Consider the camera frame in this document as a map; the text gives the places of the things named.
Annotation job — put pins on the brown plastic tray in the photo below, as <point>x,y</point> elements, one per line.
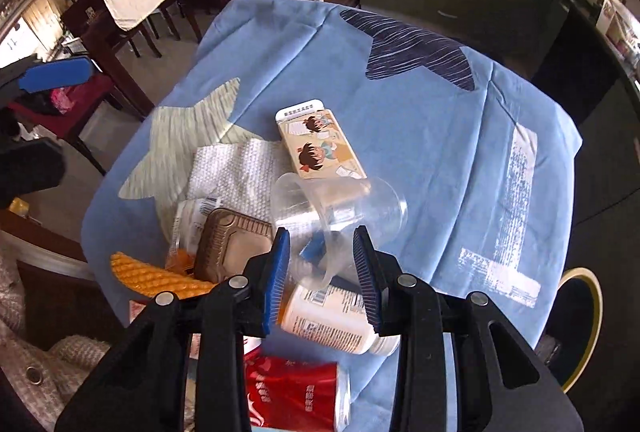
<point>230,247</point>

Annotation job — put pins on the bin with yellow rim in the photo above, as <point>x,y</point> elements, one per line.
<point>597,307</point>

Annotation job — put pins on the red soda can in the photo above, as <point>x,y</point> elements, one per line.
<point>295,387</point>

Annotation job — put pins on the dark wooden dining table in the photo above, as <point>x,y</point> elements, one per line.
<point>115,57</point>

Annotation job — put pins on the wooden chair with red cushion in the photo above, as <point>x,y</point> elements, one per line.
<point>80,112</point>

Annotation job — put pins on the dark wooden chair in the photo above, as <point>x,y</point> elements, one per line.
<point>172,20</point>

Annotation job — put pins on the cartoon-print tin box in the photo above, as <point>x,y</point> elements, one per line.
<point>320,137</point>

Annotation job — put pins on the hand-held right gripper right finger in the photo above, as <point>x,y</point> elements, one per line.
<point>367,282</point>

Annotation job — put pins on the person's beige knitted sweater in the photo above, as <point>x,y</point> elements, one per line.
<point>45,362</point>

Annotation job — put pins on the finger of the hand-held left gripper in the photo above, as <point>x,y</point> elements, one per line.
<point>30,170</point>
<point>55,75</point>

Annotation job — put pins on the colourful printed packaging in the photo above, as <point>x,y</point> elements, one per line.
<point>617,27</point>

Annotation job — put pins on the blue star-print tablecloth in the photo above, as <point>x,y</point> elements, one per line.
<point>425,137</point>

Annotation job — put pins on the orange waffle-pattern snack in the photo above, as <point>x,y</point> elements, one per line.
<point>145,274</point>

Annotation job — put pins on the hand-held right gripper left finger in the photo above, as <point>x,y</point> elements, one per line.
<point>277,282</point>

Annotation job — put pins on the clear plastic wrapper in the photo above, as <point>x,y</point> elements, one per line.
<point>187,222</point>

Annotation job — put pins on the clear plastic cup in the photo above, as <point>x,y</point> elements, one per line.
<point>350,207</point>

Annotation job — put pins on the white labelled bottle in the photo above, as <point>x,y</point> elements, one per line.
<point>325,317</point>

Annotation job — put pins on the white knitted cloth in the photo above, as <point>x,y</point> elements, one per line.
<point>230,177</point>

